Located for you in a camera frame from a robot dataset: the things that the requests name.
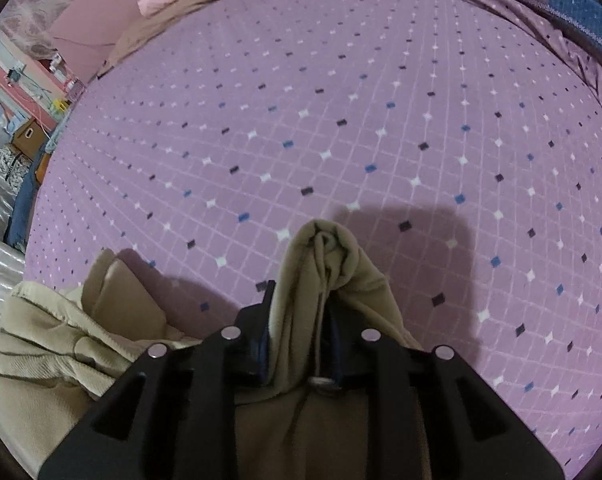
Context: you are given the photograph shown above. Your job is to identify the beige fleece garment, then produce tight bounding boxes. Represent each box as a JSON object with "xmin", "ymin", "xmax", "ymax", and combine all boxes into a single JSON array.
[{"xmin": 0, "ymin": 220, "xmax": 431, "ymax": 479}]

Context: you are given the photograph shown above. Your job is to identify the blue cloth on stand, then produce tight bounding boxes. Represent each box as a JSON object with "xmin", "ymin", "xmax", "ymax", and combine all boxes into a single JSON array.
[{"xmin": 3, "ymin": 145, "xmax": 45, "ymax": 254}]

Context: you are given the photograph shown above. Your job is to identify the purple diamond-pattern bedsheet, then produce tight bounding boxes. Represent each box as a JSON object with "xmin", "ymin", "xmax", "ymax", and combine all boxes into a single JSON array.
[{"xmin": 24, "ymin": 0, "xmax": 602, "ymax": 478}]

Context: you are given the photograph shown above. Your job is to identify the brown cardboard box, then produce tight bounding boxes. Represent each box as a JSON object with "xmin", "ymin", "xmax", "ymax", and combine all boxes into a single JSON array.
[{"xmin": 12, "ymin": 118, "xmax": 48, "ymax": 160}]

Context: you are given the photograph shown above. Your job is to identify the brown pillow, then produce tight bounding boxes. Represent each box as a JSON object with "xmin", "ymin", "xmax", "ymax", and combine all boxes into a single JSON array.
[{"xmin": 96, "ymin": 0, "xmax": 219, "ymax": 78}]

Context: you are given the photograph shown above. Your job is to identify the pink headboard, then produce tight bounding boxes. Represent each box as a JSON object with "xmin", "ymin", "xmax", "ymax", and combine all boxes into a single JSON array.
[{"xmin": 48, "ymin": 0, "xmax": 141, "ymax": 84}]

